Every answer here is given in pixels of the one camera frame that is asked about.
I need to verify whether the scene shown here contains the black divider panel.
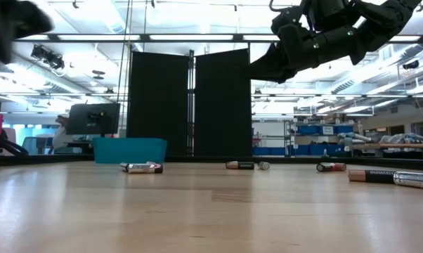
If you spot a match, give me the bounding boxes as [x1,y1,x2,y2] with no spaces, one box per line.
[193,48,253,157]
[126,51,190,157]

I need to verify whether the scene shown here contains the black curved cable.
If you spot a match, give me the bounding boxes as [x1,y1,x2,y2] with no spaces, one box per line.
[0,138,30,156]

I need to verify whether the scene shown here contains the blue storage crate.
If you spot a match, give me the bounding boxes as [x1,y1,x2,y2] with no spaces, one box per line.
[252,146,286,157]

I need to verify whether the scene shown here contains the black office desk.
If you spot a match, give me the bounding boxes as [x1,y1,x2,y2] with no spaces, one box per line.
[67,140,95,155]

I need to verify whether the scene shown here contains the shelf with blue bins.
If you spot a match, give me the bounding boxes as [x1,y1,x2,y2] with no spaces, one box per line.
[285,119,356,157]

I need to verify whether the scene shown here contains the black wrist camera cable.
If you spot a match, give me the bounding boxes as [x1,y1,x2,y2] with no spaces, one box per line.
[268,0,304,13]

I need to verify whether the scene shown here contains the wooden workbench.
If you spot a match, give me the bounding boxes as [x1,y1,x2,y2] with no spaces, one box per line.
[350,131,423,161]

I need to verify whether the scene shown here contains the black hanging camera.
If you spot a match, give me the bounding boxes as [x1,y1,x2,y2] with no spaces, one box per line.
[30,44,66,71]

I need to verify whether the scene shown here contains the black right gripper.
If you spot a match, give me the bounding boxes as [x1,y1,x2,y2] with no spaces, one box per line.
[249,22,339,84]

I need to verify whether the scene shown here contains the copper black Duracell battery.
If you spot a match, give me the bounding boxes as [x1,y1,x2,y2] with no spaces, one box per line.
[225,160,255,171]
[348,169,397,184]

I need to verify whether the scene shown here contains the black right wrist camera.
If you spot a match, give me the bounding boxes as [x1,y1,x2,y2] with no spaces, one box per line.
[271,6,306,36]

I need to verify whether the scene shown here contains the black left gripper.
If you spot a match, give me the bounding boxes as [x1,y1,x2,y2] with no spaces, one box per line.
[0,0,55,65]

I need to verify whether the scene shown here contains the blue plastic bin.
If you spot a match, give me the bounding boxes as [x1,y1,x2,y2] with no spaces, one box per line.
[92,137,168,164]

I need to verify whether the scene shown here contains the black aluminium table frame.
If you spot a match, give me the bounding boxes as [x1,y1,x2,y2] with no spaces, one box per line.
[0,153,423,172]

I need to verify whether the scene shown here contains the black computer monitor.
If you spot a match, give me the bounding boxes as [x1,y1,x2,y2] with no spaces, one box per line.
[66,102,122,138]

